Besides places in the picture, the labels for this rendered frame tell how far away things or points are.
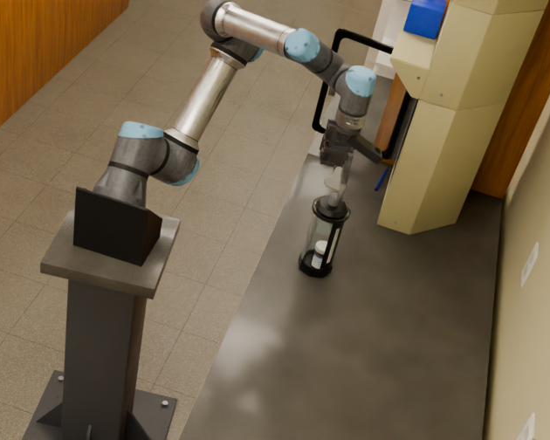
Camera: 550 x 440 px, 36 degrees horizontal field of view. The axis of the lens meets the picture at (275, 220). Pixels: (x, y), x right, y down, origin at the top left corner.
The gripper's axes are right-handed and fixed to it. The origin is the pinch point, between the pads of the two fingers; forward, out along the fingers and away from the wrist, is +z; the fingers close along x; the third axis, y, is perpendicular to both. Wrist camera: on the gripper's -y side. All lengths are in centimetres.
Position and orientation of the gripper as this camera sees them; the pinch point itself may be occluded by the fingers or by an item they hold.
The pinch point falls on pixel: (338, 186)
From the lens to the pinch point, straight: 230.1
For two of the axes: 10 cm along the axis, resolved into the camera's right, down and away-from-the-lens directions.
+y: -9.8, -1.5, -1.1
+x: -0.1, 6.3, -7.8
